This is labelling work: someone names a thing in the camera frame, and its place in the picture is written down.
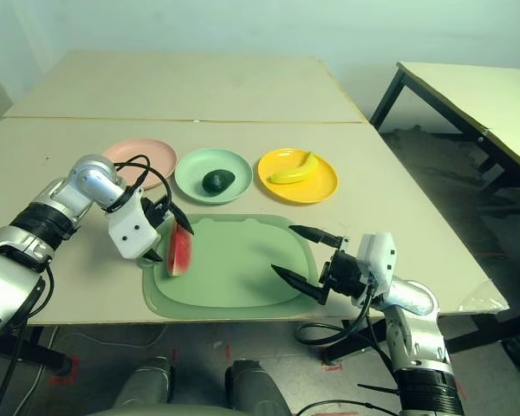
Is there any grey robot foot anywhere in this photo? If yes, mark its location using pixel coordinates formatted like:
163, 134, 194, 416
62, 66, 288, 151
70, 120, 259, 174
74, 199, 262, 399
112, 355, 177, 411
224, 359, 291, 416

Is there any clear plastic film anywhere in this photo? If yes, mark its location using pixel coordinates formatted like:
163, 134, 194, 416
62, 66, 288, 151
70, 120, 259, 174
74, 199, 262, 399
458, 279, 510, 313

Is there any pink round plate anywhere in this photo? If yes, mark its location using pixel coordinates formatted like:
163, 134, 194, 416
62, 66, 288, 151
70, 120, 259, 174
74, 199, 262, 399
101, 138, 178, 191

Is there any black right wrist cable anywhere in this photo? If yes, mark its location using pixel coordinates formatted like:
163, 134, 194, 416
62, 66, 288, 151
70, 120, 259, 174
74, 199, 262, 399
295, 283, 417, 416

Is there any black table leg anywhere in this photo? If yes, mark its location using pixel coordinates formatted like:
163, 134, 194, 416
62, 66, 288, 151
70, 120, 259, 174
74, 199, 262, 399
0, 327, 77, 378
320, 298, 520, 365

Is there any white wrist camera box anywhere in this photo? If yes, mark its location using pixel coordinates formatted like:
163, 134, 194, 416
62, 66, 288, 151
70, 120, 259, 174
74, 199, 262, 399
107, 186, 160, 260
357, 232, 395, 287

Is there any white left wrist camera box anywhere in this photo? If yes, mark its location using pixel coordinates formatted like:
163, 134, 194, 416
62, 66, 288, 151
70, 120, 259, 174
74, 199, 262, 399
107, 186, 160, 260

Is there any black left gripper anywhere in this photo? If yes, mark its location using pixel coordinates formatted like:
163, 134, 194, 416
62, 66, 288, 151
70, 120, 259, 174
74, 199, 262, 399
139, 197, 195, 264

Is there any green cutting board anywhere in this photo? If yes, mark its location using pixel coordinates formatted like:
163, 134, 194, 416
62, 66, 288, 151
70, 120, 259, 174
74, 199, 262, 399
139, 213, 320, 321

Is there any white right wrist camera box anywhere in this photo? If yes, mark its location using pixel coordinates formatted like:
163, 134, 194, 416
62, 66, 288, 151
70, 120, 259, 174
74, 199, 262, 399
357, 232, 395, 287

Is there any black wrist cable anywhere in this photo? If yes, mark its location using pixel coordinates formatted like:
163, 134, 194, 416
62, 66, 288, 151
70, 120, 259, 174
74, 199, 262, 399
295, 283, 417, 416
112, 154, 172, 218

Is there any dark green avocado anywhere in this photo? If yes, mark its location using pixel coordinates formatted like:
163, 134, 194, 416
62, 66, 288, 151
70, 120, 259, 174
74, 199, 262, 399
201, 169, 236, 194

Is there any yellow banana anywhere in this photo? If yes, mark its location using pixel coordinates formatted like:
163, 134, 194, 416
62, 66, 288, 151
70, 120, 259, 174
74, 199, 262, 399
266, 151, 321, 185

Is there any beige side table black frame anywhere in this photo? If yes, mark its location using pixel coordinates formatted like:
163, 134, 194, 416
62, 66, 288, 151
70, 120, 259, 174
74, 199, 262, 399
369, 62, 520, 209

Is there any yellow round plate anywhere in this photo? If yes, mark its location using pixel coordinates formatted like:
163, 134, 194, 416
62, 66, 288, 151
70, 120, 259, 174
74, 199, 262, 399
257, 147, 340, 205

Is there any grey robot right foot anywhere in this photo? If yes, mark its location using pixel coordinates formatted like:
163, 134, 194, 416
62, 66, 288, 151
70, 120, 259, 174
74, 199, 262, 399
224, 359, 291, 416

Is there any mint green round plate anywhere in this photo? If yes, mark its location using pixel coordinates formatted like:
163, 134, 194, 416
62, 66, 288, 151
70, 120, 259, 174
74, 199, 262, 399
174, 147, 254, 205

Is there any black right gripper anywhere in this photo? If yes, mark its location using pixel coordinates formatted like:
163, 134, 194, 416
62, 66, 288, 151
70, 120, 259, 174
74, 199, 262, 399
270, 224, 367, 304

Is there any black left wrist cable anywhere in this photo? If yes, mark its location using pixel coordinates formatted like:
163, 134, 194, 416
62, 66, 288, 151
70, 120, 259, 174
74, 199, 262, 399
112, 154, 172, 218

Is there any grey robot left foot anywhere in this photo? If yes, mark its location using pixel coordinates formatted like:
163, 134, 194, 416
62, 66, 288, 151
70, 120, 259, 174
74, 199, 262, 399
112, 355, 177, 411

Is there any thin white floor cable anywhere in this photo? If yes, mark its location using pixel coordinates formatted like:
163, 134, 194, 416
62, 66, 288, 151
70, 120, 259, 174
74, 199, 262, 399
55, 322, 170, 350

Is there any red watermelon slice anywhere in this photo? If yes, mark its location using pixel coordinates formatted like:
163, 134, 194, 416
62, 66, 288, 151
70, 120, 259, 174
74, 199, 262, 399
166, 219, 195, 277

